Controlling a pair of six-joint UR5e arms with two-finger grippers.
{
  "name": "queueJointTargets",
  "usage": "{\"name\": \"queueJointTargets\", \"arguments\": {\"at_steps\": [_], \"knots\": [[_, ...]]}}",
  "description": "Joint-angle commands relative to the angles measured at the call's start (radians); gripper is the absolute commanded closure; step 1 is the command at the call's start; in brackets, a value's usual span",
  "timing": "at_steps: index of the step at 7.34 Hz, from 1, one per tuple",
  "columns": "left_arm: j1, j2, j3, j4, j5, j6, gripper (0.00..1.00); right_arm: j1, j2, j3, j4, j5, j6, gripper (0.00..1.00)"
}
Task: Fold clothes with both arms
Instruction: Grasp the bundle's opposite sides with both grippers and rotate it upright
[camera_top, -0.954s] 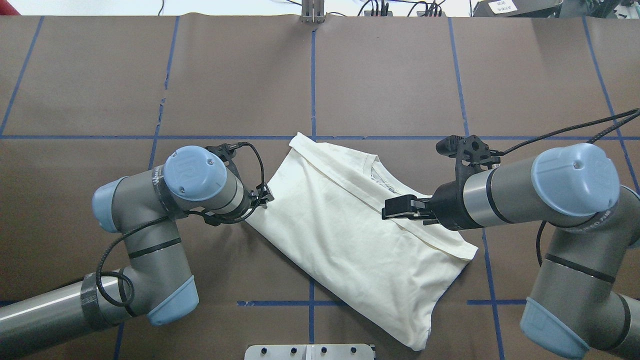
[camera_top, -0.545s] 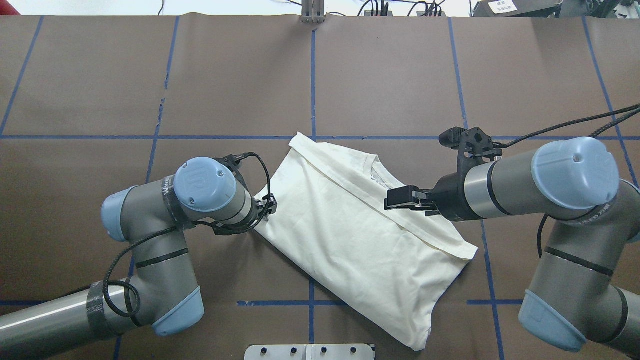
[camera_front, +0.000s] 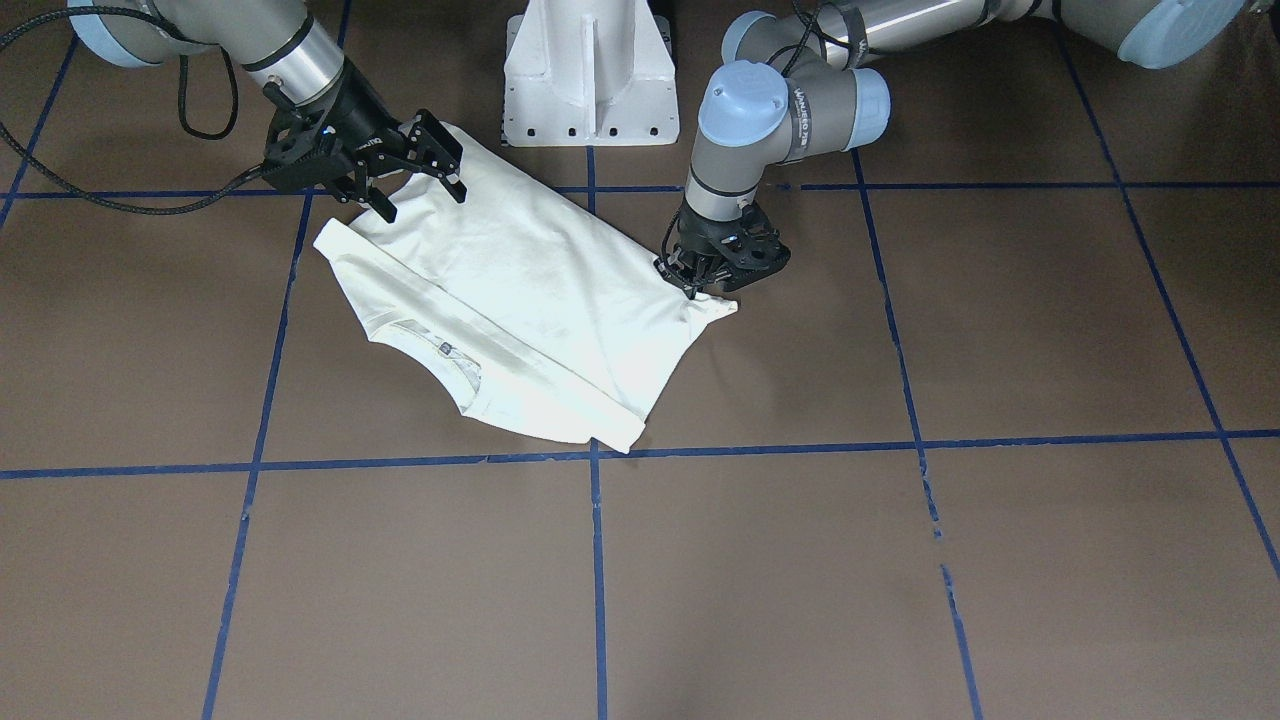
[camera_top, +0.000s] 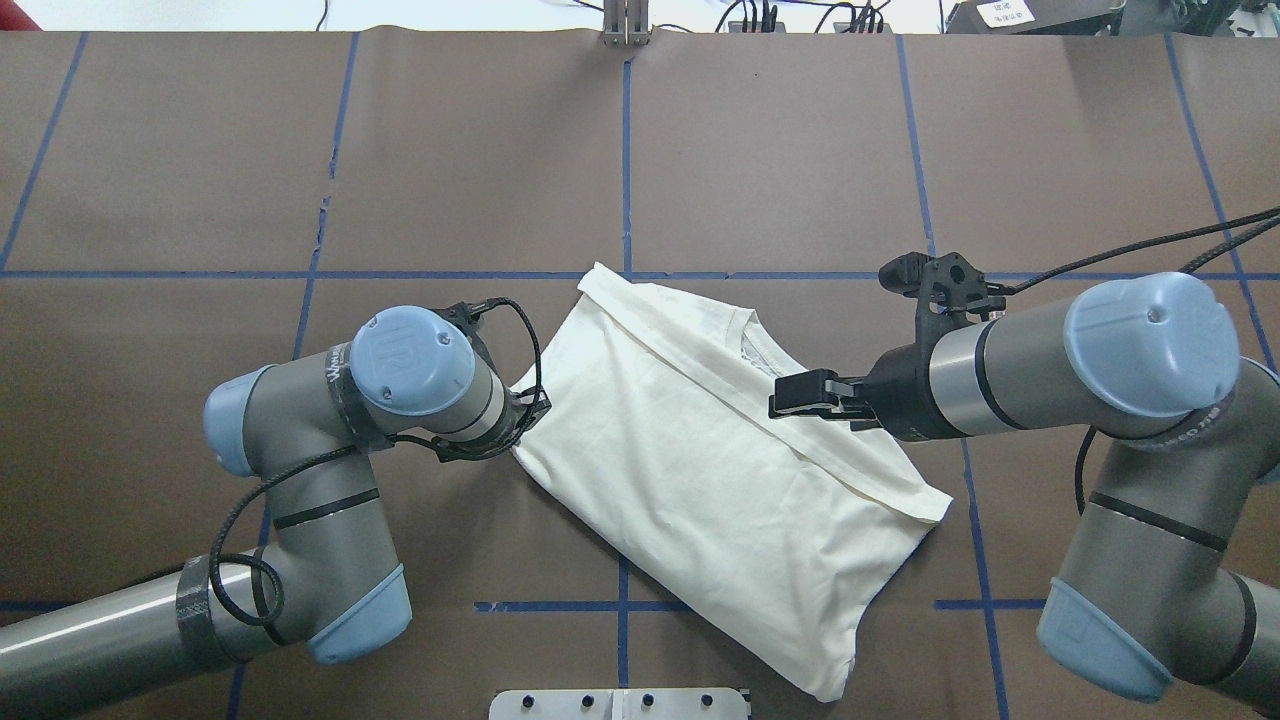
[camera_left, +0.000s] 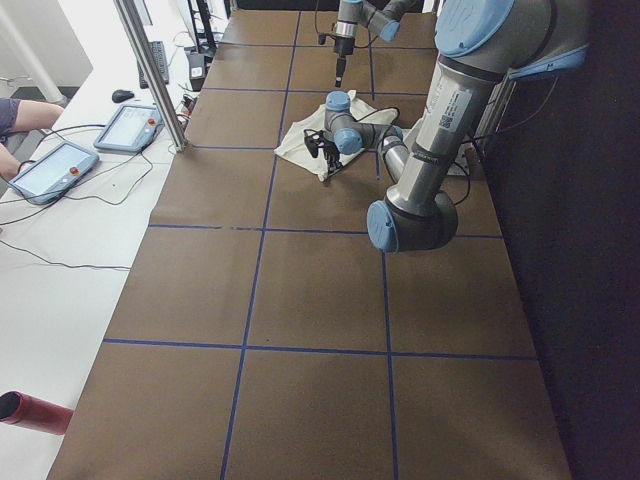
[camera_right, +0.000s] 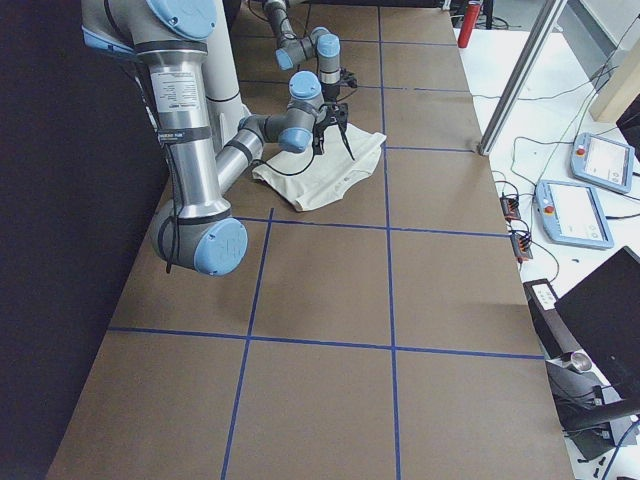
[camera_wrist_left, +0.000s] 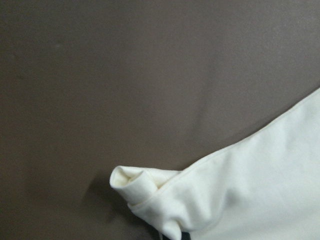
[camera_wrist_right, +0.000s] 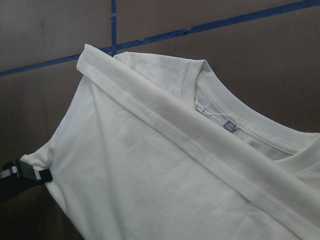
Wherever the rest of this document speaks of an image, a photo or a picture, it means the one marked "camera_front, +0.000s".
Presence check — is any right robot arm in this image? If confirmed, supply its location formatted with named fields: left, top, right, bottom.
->
left=69, top=1, right=466, bottom=222

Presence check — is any white long-sleeve t-shirt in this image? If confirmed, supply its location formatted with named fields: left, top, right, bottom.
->
left=314, top=127, right=737, bottom=454

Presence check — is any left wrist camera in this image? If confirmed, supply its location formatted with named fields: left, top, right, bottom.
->
left=719, top=224, right=791, bottom=292

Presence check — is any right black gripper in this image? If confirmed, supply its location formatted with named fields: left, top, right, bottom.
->
left=310, top=59, right=467, bottom=223

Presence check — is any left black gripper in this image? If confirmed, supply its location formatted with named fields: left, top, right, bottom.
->
left=654, top=200, right=765, bottom=299

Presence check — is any white mounting column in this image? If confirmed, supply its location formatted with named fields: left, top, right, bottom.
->
left=502, top=1, right=680, bottom=149

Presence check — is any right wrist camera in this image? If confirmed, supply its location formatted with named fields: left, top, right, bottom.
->
left=261, top=109, right=349, bottom=192

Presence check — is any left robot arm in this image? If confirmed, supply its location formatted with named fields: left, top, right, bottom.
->
left=655, top=1, right=1245, bottom=297

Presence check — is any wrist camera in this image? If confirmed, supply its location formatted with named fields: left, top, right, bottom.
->
left=719, top=224, right=791, bottom=292
left=261, top=109, right=349, bottom=192

